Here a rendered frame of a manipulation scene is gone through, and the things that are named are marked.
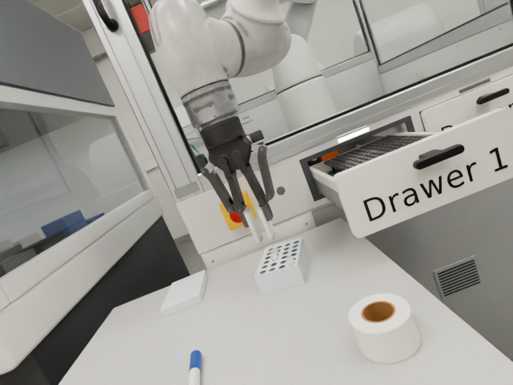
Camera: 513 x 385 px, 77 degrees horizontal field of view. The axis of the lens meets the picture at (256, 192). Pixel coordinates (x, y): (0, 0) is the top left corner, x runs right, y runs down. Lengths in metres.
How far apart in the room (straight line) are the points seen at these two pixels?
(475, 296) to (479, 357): 0.70
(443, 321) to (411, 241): 0.52
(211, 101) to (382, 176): 0.30
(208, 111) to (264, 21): 0.19
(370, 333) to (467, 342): 0.10
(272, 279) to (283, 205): 0.27
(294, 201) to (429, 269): 0.41
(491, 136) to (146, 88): 0.68
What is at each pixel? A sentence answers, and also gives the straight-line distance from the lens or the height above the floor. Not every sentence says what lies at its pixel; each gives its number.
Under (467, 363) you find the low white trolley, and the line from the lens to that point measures 0.41.
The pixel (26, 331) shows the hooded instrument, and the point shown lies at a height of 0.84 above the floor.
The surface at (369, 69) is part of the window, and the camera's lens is 0.88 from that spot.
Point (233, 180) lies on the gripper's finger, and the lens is 0.59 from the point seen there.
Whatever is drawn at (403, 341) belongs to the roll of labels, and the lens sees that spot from 0.41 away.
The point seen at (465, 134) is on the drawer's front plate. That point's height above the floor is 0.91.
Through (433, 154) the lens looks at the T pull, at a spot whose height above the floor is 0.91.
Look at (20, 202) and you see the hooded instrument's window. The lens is 0.99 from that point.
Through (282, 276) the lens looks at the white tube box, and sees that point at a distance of 0.60.
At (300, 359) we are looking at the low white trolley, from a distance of 0.46.
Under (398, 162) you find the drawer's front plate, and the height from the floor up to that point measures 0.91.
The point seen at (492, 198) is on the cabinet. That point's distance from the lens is 1.04.
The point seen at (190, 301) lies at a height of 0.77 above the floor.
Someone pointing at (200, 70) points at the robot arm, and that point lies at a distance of 0.56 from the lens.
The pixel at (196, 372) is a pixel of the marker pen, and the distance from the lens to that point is 0.51.
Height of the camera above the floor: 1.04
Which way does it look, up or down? 11 degrees down
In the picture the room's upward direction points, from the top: 22 degrees counter-clockwise
